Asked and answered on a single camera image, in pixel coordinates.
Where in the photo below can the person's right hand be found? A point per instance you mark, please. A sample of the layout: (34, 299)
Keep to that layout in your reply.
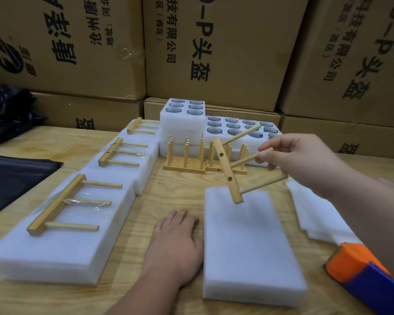
(302, 160)

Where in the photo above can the person's left hand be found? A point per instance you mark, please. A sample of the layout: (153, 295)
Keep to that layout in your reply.
(174, 249)

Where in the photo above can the pile of white foam sheets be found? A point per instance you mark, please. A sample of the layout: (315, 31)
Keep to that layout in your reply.
(315, 216)

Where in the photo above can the row of wooden peg racks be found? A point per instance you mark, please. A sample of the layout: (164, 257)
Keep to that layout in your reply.
(180, 168)

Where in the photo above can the stack of white foam trays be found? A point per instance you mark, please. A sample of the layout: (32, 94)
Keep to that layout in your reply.
(180, 124)

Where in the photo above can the orange and blue tape dispenser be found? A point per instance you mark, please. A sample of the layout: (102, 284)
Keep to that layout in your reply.
(368, 278)

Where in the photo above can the person's right forearm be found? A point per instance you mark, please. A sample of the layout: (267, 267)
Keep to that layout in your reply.
(374, 219)

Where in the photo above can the stack of brown cardboard boxes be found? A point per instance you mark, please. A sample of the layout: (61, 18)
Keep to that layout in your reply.
(217, 49)

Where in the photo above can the black plastic bags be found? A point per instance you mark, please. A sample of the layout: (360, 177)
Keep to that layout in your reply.
(16, 180)

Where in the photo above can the black plastic bag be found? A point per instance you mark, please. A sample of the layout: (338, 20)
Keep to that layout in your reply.
(10, 114)

